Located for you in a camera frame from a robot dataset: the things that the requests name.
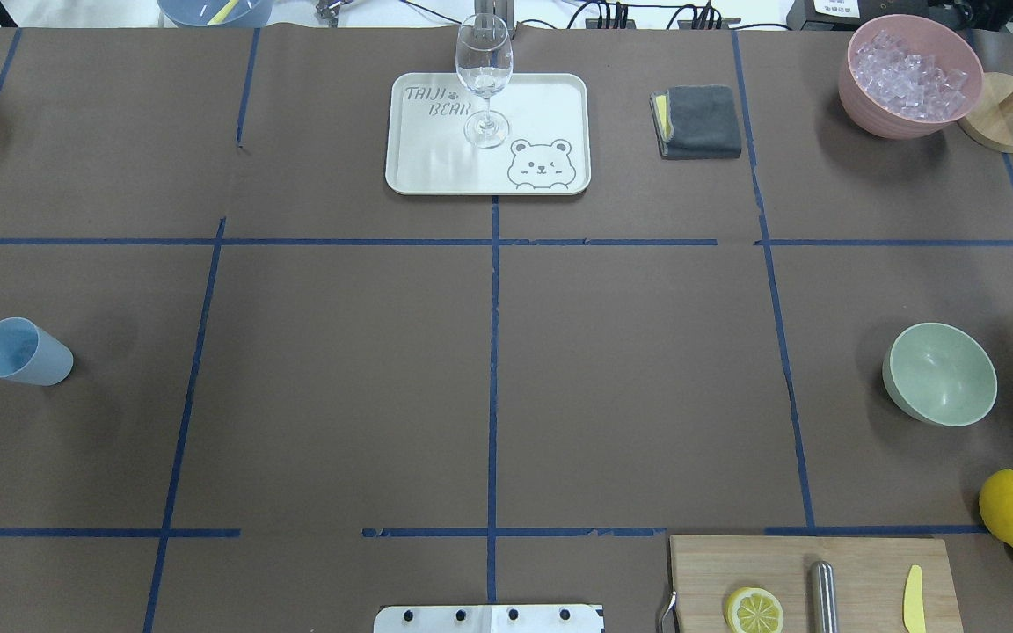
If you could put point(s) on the green ceramic bowl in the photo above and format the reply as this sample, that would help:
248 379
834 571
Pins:
940 375

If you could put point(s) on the light blue plastic cup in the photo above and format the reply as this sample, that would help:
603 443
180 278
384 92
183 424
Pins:
30 355

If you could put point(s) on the blue bowl with fork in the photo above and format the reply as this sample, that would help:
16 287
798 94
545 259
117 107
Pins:
217 14

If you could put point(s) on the pink bowl of ice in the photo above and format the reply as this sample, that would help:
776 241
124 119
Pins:
906 76

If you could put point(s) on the white bear serving tray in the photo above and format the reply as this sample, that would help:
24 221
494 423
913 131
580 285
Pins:
545 153

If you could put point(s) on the grey folded cloth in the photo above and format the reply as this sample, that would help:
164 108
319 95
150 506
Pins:
696 122

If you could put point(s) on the clear wine glass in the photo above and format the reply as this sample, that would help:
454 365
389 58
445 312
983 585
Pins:
484 62

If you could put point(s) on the half lemon slice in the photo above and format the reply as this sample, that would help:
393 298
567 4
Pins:
753 609

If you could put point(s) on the steel muddler rod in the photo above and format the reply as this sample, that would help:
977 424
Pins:
825 616

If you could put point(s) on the wooden cutting board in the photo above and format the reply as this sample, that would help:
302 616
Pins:
869 578

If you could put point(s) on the yellow plastic knife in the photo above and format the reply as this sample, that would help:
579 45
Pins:
914 619

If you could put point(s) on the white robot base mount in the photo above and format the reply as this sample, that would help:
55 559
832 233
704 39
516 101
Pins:
491 618

